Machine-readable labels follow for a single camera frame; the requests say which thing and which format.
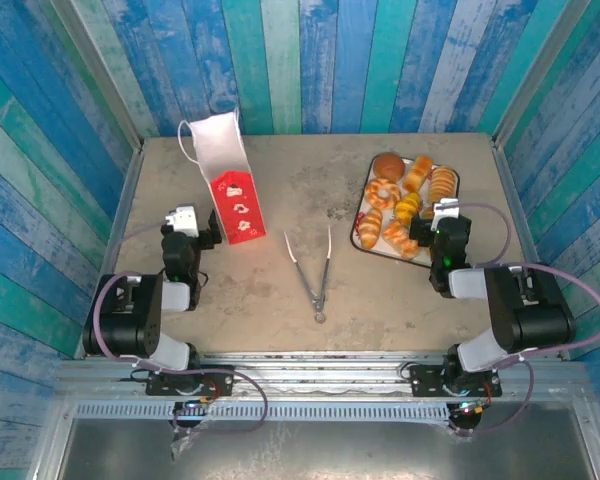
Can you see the aluminium mounting rail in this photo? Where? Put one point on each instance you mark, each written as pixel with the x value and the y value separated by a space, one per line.
pixel 320 375

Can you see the metal tongs with white tips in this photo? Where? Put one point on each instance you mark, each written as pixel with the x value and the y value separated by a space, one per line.
pixel 319 302

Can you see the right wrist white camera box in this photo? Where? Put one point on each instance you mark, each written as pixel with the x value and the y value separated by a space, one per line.
pixel 447 207

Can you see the small LED circuit board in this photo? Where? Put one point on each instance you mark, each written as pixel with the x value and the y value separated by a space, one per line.
pixel 197 402
pixel 470 409

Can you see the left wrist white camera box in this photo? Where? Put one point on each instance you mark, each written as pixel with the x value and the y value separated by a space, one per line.
pixel 182 220

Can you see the round brown fake bun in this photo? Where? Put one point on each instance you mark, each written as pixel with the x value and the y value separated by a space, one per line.
pixel 389 167

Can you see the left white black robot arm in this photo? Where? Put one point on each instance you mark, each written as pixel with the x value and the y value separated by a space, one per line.
pixel 130 320

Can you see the aluminium frame post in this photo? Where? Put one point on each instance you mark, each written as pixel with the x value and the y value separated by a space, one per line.
pixel 102 75
pixel 539 75

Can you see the orange white twisted fake pastry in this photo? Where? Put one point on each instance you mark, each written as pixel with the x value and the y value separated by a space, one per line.
pixel 400 240

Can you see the long golden fake loaf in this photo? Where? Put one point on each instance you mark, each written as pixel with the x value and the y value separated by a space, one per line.
pixel 418 174

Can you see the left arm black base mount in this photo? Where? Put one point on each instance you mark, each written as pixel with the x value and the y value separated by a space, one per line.
pixel 215 380

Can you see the white strawberry print tray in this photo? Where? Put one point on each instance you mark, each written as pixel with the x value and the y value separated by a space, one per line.
pixel 404 163

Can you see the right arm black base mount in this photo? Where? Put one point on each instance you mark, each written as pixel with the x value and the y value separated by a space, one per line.
pixel 427 380

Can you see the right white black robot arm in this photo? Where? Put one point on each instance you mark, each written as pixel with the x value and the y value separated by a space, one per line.
pixel 530 320

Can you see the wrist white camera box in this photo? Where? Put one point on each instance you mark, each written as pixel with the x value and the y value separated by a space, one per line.
pixel 182 220
pixel 447 207

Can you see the red and white paper bag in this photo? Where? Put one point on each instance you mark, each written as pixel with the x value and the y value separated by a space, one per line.
pixel 240 215

